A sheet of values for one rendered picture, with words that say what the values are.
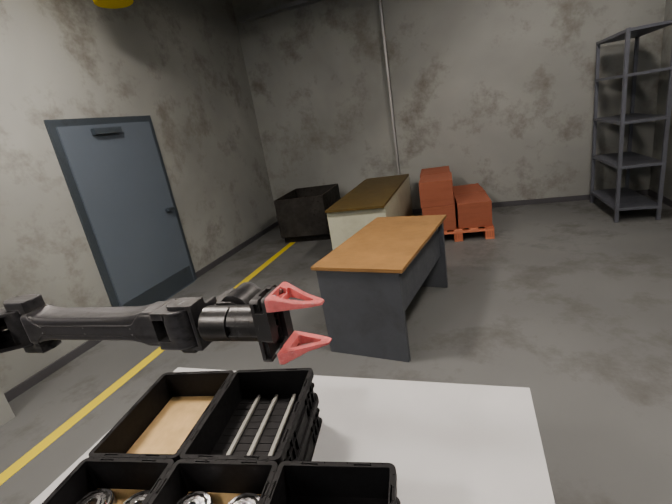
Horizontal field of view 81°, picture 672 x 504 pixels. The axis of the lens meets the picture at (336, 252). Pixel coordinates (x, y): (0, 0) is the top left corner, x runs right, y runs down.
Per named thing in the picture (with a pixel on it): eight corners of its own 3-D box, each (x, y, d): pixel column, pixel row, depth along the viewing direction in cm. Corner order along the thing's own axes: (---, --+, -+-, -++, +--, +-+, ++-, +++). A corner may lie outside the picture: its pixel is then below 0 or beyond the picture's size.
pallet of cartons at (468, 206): (489, 212, 633) (487, 160, 608) (495, 240, 505) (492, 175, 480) (425, 217, 666) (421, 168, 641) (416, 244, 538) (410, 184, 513)
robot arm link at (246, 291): (176, 353, 66) (160, 307, 64) (214, 319, 76) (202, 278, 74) (238, 354, 62) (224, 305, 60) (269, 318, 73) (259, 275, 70)
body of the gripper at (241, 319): (291, 340, 65) (252, 340, 67) (278, 283, 62) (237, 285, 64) (274, 363, 59) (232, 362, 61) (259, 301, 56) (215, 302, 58)
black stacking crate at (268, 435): (288, 494, 106) (279, 461, 103) (189, 490, 112) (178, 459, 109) (318, 395, 143) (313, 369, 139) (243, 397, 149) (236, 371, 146)
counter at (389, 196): (413, 218, 673) (409, 173, 649) (391, 267, 474) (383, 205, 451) (372, 221, 697) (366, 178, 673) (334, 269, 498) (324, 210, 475)
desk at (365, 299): (451, 285, 400) (446, 214, 378) (412, 364, 286) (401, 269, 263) (385, 282, 434) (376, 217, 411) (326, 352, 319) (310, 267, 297)
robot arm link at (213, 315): (198, 348, 63) (188, 316, 61) (221, 326, 69) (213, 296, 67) (235, 348, 60) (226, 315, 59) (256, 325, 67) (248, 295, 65)
